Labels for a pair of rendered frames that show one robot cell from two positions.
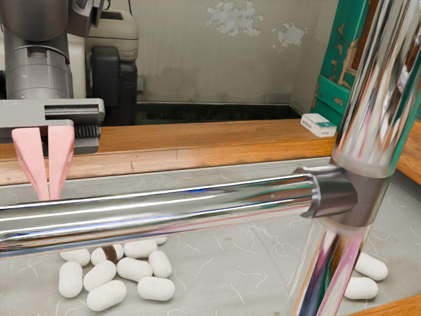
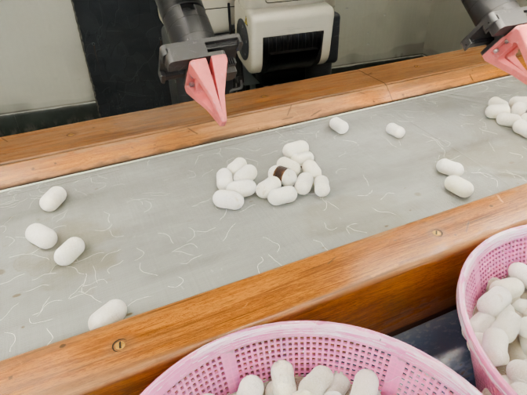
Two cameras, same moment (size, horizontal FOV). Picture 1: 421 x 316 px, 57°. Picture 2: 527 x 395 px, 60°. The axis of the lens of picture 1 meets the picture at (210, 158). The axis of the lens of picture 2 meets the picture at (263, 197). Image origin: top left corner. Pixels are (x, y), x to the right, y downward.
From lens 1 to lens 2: 58 cm
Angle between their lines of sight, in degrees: 6
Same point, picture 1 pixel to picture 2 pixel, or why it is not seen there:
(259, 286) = not seen: outside the picture
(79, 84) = (327, 41)
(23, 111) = (516, 15)
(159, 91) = not seen: hidden behind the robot
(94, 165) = (448, 79)
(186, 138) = not seen: hidden behind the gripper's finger
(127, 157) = (467, 71)
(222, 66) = (350, 23)
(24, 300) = (506, 143)
